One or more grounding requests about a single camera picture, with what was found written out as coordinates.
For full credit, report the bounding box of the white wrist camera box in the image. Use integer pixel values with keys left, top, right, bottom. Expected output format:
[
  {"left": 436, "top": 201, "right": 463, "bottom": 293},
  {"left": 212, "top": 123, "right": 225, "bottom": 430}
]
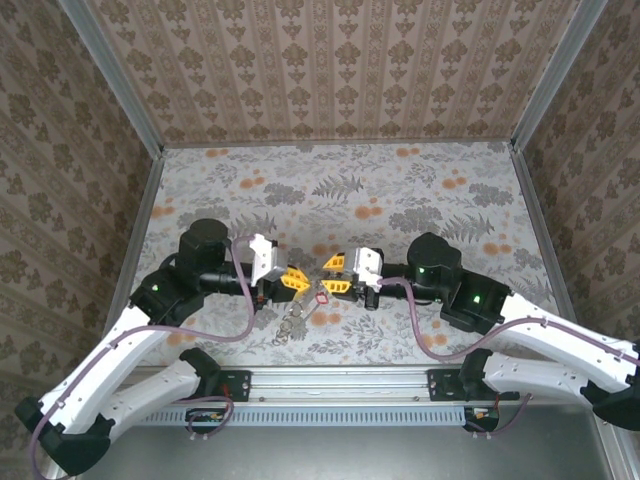
[
  {"left": 248, "top": 233, "right": 289, "bottom": 288},
  {"left": 349, "top": 246, "right": 384, "bottom": 292}
]

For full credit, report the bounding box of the grey slotted cable duct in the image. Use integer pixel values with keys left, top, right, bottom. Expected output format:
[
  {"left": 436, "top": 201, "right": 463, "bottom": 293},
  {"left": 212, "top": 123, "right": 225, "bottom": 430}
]
[{"left": 92, "top": 405, "right": 474, "bottom": 428}]

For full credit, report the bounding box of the black cable junction box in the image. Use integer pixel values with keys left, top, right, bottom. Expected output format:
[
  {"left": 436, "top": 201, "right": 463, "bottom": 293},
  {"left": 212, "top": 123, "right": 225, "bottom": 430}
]
[
  {"left": 463, "top": 407, "right": 501, "bottom": 433},
  {"left": 185, "top": 407, "right": 230, "bottom": 433}
]

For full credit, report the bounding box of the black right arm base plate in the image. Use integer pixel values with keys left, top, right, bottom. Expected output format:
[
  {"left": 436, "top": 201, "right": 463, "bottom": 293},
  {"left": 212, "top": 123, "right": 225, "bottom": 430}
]
[{"left": 427, "top": 368, "right": 521, "bottom": 403}]

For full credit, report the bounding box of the aluminium mounting rail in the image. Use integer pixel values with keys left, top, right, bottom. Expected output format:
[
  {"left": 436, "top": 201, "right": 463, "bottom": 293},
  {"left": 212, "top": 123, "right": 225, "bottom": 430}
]
[{"left": 74, "top": 364, "right": 612, "bottom": 407}]

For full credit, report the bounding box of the aluminium table side rail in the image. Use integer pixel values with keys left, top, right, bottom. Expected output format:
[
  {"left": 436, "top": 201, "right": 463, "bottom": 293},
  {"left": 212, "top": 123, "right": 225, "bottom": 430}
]
[
  {"left": 509, "top": 144, "right": 594, "bottom": 364},
  {"left": 102, "top": 149, "right": 166, "bottom": 369}
]

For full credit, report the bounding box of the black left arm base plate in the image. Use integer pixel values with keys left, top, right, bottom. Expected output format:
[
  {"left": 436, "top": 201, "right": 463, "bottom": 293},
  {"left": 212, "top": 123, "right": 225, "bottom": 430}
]
[{"left": 162, "top": 368, "right": 251, "bottom": 403}]

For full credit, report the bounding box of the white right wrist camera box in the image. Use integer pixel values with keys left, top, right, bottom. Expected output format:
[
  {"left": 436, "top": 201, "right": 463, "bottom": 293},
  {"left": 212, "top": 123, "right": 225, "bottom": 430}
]
[{"left": 349, "top": 246, "right": 384, "bottom": 292}]

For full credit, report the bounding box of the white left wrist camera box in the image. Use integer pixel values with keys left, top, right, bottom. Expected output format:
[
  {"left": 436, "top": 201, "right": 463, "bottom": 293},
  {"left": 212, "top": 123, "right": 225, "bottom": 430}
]
[{"left": 248, "top": 233, "right": 289, "bottom": 288}]

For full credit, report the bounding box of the steel sheet panel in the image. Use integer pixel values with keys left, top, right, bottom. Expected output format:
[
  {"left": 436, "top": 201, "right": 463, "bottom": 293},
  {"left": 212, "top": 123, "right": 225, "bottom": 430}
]
[{"left": 47, "top": 404, "right": 631, "bottom": 480}]

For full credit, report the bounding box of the floral printed table cover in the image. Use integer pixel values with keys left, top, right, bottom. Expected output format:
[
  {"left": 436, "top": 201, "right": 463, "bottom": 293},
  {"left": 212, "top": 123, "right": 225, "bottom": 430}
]
[{"left": 127, "top": 142, "right": 584, "bottom": 369}]

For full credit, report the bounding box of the aluminium frame post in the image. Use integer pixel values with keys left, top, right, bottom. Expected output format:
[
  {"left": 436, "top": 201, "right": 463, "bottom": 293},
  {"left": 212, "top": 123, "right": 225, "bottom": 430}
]
[
  {"left": 57, "top": 0, "right": 166, "bottom": 157},
  {"left": 509, "top": 0, "right": 609, "bottom": 151}
]

